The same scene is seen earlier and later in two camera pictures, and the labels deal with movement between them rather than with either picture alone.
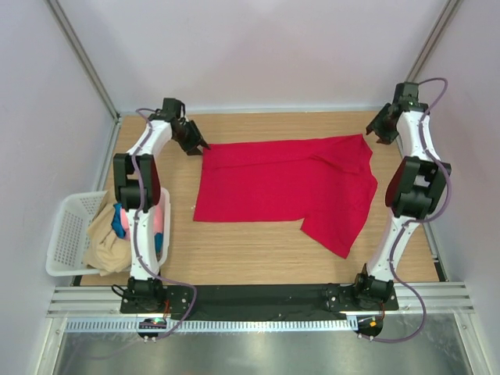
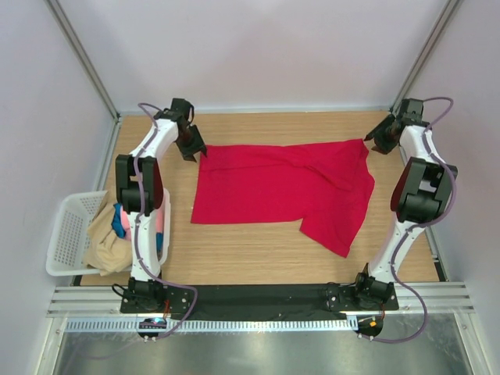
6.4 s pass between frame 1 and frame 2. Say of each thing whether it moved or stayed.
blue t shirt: stayed
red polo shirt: stayed
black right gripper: moved
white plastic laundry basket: stayed
